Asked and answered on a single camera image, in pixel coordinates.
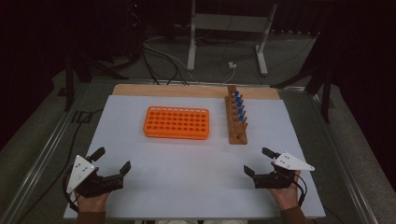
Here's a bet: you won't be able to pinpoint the person's left hand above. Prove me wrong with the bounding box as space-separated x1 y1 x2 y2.
74 191 110 215

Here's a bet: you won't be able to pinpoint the wooden tube rack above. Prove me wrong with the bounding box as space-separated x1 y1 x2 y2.
224 85 249 146

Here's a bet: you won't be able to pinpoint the hand-held gripper cable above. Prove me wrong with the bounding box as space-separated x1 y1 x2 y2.
62 169 82 215
291 173 309 208

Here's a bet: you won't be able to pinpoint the orange plastic tube rack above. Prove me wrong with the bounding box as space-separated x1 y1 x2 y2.
143 105 210 141

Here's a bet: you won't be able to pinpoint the black tripod stand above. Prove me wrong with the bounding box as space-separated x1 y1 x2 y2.
270 31 336 124
63 50 131 112

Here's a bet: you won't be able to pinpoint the person's right hand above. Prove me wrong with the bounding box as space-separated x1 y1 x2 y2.
269 170 302 212

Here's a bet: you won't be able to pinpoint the white metal stand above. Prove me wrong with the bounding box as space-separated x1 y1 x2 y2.
186 0 278 77

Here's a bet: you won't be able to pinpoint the thin black floor cable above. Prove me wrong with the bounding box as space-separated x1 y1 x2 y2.
15 108 105 224

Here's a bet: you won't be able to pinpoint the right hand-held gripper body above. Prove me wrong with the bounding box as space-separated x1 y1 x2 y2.
253 151 316 189

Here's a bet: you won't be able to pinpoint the right hand-held gripper cable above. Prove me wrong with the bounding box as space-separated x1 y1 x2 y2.
291 173 309 208

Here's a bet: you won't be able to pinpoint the white floor cable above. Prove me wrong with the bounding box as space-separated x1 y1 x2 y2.
143 41 236 85

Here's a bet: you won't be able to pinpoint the black floor cables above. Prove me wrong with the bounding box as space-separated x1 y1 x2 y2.
139 46 191 87

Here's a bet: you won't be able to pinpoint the left hand-held gripper cable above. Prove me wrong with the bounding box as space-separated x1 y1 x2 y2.
62 169 82 215

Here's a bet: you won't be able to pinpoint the white table mat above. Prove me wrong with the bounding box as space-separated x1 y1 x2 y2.
63 94 326 220

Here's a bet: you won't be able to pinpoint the metal frame rail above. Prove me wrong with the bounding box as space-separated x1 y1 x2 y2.
0 82 92 224
311 92 379 224

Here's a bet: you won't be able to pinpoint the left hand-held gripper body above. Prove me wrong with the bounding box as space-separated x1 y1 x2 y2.
65 154 125 199

